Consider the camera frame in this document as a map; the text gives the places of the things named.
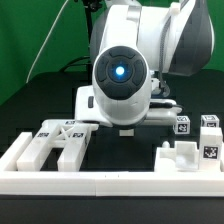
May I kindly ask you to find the white U-shaped frame fence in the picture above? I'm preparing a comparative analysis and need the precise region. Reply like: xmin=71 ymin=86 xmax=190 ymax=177
xmin=0 ymin=132 xmax=224 ymax=197

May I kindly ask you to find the white tagged cube right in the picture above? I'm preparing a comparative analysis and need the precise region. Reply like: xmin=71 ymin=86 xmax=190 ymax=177
xmin=201 ymin=115 xmax=219 ymax=127

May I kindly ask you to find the black camera pole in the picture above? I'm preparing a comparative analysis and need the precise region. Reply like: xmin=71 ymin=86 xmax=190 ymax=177
xmin=74 ymin=0 xmax=102 ymax=74

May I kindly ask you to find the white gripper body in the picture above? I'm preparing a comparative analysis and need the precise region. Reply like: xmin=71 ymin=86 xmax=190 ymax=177
xmin=73 ymin=85 xmax=184 ymax=127

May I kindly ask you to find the white tagged cube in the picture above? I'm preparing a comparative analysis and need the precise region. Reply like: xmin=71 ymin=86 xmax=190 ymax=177
xmin=201 ymin=115 xmax=219 ymax=127
xmin=173 ymin=116 xmax=190 ymax=135

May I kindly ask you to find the white cable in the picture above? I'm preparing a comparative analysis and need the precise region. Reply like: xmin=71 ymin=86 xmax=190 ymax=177
xmin=25 ymin=0 xmax=70 ymax=84

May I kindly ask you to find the white chair back piece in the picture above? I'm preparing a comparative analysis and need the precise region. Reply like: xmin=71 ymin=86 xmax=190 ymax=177
xmin=17 ymin=120 xmax=99 ymax=172

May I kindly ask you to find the white tagged cube left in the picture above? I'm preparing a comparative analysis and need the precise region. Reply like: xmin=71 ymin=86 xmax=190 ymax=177
xmin=173 ymin=116 xmax=190 ymax=135

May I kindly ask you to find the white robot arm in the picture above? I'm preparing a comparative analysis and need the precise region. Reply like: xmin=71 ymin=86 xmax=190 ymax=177
xmin=75 ymin=0 xmax=215 ymax=129

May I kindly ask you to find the white chair seat piece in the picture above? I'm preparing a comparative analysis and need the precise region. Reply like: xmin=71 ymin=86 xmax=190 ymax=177
xmin=154 ymin=141 xmax=199 ymax=173

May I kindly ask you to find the black cable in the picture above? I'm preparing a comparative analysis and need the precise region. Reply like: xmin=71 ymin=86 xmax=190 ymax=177
xmin=59 ymin=54 xmax=92 ymax=73

